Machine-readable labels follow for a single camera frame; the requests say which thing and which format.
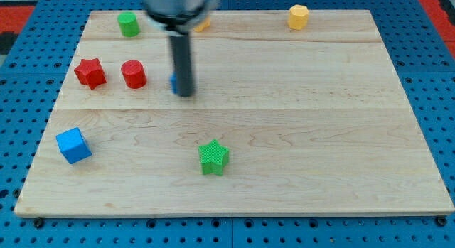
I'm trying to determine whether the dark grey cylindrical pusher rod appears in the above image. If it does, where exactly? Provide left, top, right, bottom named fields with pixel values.
left=169, top=33, right=195, bottom=97

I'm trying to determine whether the silver round robot end flange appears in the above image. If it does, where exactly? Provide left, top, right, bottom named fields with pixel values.
left=143, top=0, right=220, bottom=32

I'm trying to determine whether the blue cube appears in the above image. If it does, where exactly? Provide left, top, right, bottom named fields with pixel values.
left=56, top=127, right=92, bottom=164

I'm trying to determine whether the yellow block behind robot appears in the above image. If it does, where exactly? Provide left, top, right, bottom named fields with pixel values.
left=193, top=17, right=210, bottom=33

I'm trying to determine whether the small blue block behind rod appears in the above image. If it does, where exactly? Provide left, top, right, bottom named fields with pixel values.
left=169, top=72, right=178, bottom=94

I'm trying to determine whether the green cylinder block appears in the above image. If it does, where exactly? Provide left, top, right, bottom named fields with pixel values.
left=117, top=11, right=140, bottom=37

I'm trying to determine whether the red cylinder block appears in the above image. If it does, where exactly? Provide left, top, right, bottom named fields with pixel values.
left=121, top=60, right=147, bottom=89

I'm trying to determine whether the red star block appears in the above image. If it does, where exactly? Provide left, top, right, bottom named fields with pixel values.
left=74, top=58, right=107, bottom=90

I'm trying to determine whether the green star block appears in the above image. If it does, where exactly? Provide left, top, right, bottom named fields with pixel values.
left=198, top=139, right=230, bottom=176

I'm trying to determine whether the yellow hexagon block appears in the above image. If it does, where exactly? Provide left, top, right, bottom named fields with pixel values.
left=287, top=4, right=309, bottom=31

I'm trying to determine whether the wooden board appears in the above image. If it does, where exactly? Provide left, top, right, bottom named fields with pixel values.
left=14, top=10, right=454, bottom=218

